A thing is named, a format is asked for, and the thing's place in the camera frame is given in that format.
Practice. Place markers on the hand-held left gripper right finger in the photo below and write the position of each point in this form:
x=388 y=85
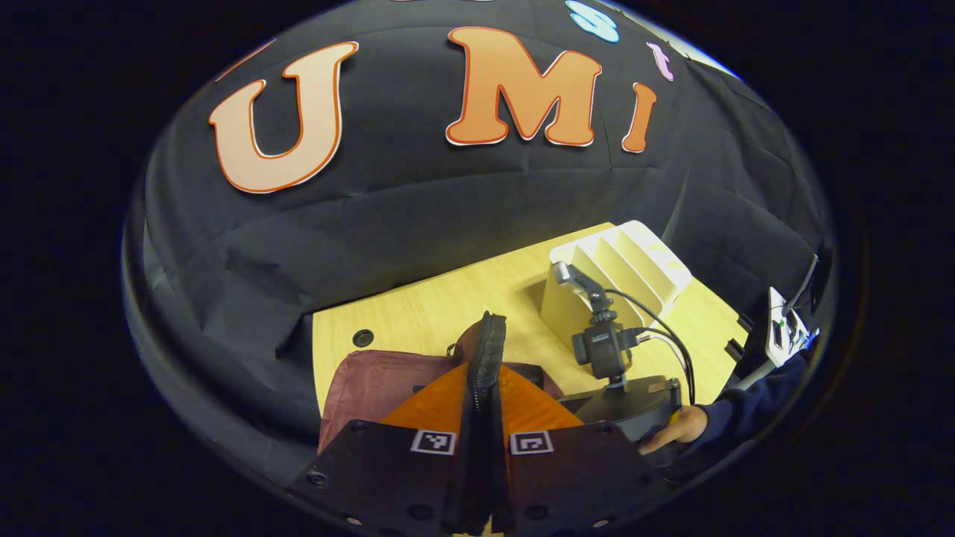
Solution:
x=574 y=481

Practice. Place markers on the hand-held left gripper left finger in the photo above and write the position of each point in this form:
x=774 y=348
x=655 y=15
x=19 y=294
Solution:
x=395 y=485

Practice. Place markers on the white bookshelf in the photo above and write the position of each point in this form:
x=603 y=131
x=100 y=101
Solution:
x=634 y=261

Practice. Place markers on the maroon schoolbag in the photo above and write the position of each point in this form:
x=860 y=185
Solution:
x=373 y=384

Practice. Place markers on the black table clamp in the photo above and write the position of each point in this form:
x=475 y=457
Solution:
x=736 y=349

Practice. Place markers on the black table grommet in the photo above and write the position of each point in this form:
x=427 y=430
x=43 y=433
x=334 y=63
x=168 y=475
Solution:
x=362 y=337

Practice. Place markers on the white electronic device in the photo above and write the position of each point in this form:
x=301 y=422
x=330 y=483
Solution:
x=787 y=328

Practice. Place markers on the black backdrop cloth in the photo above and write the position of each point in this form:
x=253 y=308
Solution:
x=373 y=224

